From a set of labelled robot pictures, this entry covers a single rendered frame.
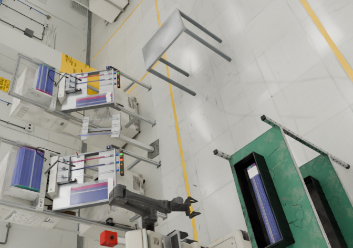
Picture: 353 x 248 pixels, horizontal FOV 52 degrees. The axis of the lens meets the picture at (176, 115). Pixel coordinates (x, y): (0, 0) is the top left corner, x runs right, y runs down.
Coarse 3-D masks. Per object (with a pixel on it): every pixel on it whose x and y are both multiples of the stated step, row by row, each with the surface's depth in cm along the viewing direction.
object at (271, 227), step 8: (248, 168) 234; (256, 168) 229; (256, 176) 226; (256, 184) 224; (256, 192) 222; (264, 192) 217; (264, 200) 215; (264, 208) 213; (264, 216) 211; (272, 216) 207; (272, 224) 205; (272, 232) 204; (272, 240) 202
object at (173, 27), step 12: (180, 12) 435; (168, 24) 434; (180, 24) 412; (156, 36) 447; (168, 36) 423; (192, 36) 413; (216, 36) 472; (144, 48) 459; (156, 48) 435; (168, 48) 418; (216, 48) 435; (144, 60) 447; (156, 60) 427; (228, 60) 448; (156, 72) 440; (180, 72) 499
